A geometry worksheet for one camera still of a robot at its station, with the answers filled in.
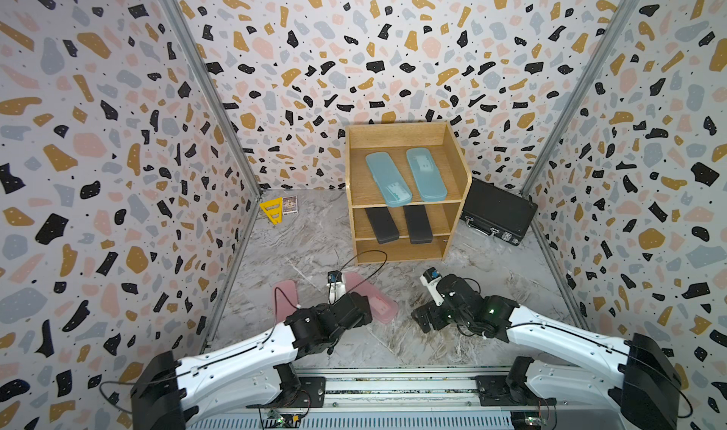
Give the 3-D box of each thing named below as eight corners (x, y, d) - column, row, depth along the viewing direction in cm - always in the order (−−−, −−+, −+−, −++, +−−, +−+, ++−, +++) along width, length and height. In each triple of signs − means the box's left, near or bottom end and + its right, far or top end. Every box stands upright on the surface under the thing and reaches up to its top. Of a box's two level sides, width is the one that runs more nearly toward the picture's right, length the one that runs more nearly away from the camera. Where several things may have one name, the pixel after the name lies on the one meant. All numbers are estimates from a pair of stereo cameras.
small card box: (283, 215, 116) (281, 211, 114) (284, 200, 122) (282, 196, 120) (297, 213, 117) (296, 209, 115) (297, 199, 122) (296, 195, 120)
